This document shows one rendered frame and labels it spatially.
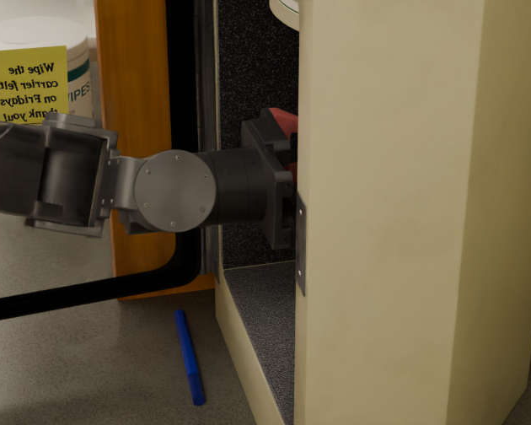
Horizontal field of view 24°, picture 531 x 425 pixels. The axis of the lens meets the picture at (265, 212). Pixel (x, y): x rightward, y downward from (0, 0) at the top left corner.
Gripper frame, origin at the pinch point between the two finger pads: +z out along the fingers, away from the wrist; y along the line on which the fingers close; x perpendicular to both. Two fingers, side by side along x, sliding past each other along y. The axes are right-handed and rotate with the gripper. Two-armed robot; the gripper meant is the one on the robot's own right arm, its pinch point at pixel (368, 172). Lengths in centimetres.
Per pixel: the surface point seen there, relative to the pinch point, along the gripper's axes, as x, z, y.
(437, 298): 2.5, -0.1, -15.1
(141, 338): 23.7, -16.1, 15.5
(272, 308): 15.9, -5.8, 6.3
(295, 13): -15.0, -7.7, -3.9
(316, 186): -7.3, -9.3, -15.0
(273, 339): 16.0, -7.0, 1.6
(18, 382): 24.0, -28.1, 11.6
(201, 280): 22.2, -8.7, 22.3
